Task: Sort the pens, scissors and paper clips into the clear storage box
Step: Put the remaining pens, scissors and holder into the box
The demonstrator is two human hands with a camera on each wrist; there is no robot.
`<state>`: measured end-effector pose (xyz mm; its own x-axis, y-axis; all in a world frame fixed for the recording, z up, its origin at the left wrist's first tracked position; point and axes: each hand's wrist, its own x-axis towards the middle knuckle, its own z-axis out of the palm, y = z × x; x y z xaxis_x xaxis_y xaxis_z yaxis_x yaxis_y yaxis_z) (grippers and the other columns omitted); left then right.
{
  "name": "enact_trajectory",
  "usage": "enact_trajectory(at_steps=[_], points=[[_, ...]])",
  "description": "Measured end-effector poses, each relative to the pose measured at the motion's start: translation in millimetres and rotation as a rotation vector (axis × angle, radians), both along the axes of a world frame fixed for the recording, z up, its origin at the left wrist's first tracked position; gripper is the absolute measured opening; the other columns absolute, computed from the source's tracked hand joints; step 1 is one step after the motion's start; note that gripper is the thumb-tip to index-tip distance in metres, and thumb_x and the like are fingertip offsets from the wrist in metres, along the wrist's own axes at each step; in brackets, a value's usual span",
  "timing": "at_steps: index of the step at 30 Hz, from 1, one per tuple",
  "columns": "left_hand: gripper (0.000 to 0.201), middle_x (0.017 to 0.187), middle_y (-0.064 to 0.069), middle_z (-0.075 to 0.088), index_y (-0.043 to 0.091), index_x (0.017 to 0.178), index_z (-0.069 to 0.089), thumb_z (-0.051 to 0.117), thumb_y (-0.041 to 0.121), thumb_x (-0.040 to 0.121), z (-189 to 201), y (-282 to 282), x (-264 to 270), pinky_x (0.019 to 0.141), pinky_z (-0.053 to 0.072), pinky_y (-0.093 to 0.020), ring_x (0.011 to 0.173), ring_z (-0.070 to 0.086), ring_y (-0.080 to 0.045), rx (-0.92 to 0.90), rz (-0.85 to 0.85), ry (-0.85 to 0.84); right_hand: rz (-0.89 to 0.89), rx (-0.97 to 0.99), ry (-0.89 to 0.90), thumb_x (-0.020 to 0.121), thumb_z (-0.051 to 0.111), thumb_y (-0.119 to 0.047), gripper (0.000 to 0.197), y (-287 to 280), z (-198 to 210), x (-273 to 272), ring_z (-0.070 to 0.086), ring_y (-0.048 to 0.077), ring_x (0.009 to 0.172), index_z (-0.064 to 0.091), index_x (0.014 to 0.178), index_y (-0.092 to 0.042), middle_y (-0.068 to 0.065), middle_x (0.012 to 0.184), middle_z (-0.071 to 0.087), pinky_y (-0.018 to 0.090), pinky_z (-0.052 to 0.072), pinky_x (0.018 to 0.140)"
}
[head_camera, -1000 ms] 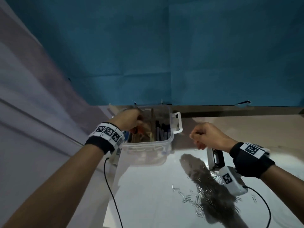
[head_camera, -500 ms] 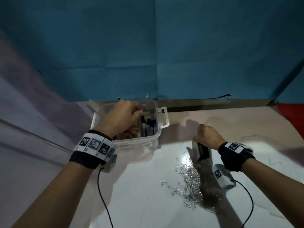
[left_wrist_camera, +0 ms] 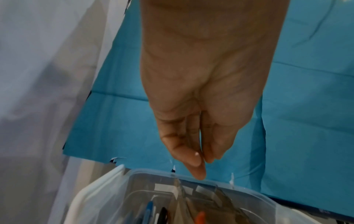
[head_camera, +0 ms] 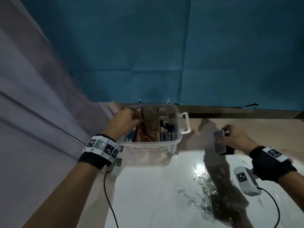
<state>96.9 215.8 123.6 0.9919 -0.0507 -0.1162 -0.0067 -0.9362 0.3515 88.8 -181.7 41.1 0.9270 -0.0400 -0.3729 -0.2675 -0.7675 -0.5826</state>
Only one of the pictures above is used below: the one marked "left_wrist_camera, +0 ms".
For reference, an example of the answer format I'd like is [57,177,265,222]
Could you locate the person's left hand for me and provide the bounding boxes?
[139,0,291,181]

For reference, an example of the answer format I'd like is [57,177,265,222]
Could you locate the pile of blue white pens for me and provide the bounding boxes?
[142,200,155,224]

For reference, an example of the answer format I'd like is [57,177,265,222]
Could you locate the clear plastic storage box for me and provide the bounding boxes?
[66,164,324,224]

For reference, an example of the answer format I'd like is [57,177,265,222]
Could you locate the blue backdrop cloth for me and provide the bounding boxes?
[62,0,354,219]

